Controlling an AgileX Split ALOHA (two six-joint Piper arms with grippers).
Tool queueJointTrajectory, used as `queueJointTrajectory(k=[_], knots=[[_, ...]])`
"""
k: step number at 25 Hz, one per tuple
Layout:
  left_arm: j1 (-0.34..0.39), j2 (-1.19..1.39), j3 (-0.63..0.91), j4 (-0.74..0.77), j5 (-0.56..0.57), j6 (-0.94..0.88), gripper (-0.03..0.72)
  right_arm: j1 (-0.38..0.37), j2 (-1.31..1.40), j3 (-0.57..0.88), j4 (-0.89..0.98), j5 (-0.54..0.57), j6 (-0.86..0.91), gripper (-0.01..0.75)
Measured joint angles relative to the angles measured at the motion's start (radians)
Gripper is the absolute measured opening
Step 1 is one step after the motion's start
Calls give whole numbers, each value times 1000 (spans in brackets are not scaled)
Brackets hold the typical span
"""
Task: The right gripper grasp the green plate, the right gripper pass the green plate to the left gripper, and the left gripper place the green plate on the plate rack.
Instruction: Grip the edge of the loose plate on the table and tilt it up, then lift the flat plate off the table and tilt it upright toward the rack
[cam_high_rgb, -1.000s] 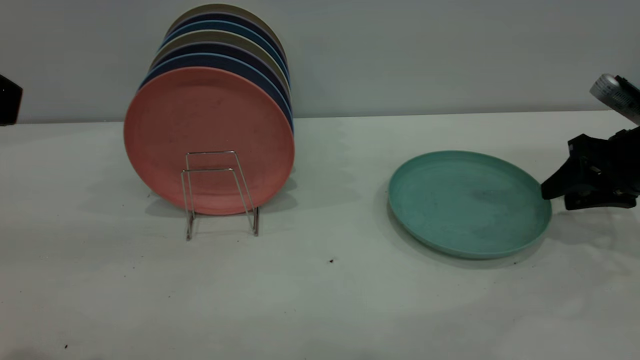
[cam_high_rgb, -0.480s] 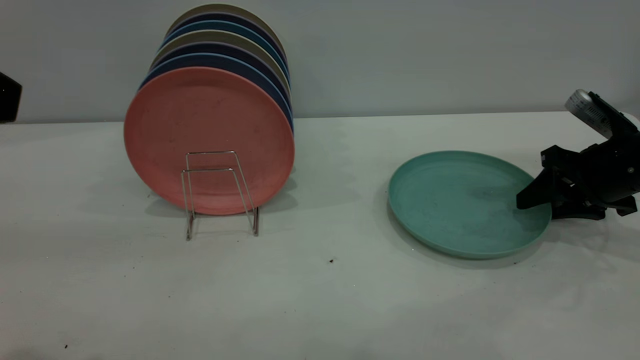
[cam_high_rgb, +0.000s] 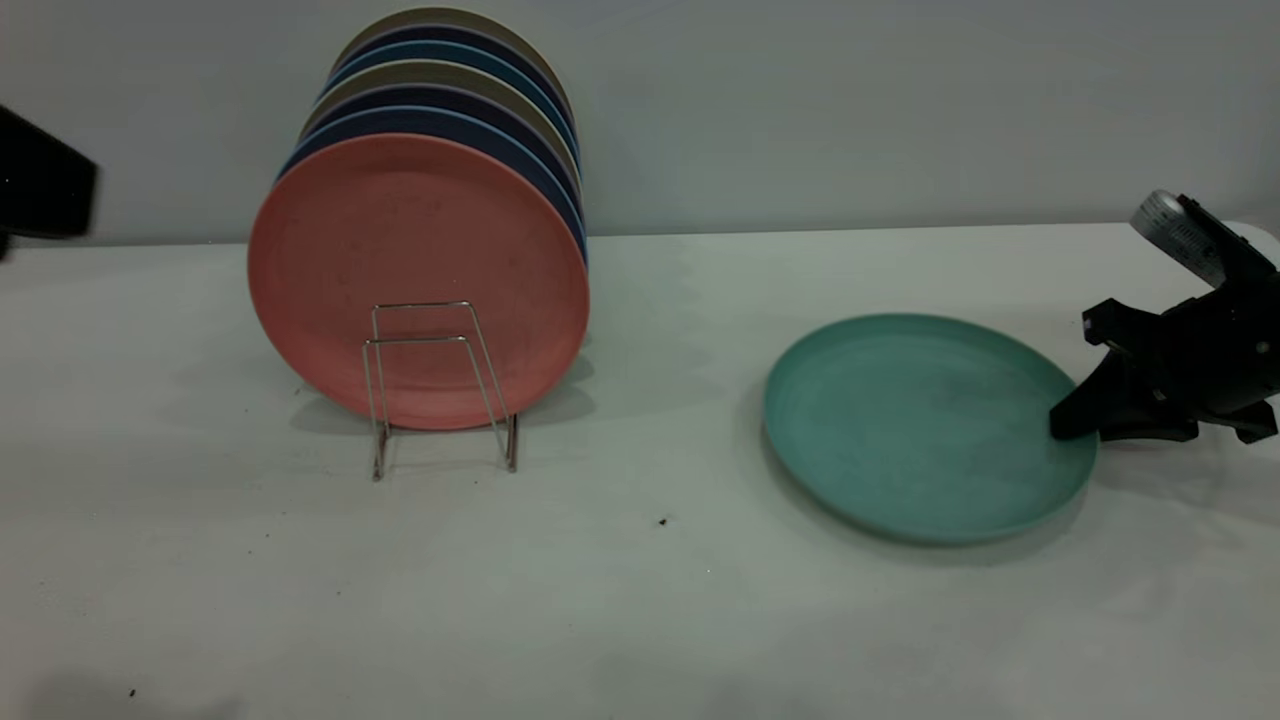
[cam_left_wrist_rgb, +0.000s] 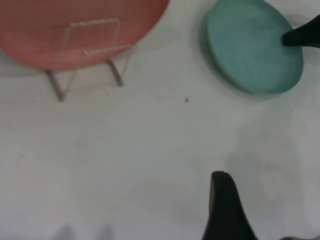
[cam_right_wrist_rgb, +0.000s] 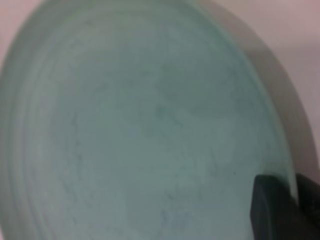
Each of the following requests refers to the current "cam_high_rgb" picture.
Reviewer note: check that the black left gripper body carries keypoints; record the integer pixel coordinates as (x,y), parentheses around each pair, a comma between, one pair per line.
(40,185)

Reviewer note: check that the pink round plate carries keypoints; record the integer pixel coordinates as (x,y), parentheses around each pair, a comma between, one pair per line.
(400,230)

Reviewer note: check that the dark purple round plate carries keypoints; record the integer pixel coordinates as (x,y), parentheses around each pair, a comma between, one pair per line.
(440,98)

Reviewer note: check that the green round plate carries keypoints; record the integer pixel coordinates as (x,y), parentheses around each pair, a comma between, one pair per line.
(900,430)

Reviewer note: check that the teal blue round plate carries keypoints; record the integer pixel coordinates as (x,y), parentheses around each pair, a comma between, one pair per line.
(450,52)

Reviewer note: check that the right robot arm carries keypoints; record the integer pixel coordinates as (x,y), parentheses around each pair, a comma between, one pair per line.
(1185,235)

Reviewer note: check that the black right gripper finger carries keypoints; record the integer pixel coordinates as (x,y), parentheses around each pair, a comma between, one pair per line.
(1150,432)
(1090,400)

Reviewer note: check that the beige round plate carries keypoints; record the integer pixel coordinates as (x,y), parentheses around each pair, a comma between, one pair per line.
(440,73)
(440,16)

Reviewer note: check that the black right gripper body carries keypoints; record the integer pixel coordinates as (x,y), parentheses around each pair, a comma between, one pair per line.
(1210,350)

